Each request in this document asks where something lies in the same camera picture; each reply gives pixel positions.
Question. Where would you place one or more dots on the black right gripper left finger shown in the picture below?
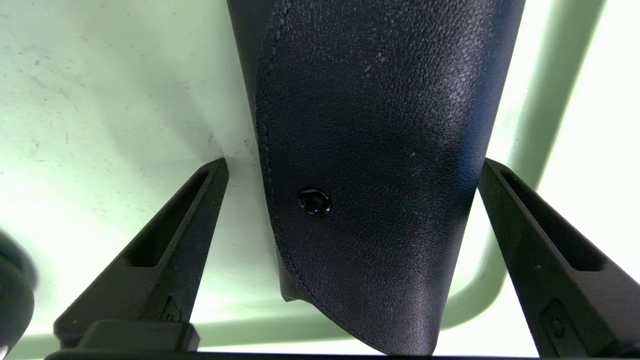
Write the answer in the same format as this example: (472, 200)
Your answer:
(165, 260)

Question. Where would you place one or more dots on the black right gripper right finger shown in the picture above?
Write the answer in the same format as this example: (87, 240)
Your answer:
(550, 280)

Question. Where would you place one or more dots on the black leather glasses case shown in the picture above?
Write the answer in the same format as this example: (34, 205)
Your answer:
(380, 150)

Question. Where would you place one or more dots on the light green plastic tray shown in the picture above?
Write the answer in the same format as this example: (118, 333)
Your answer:
(100, 100)

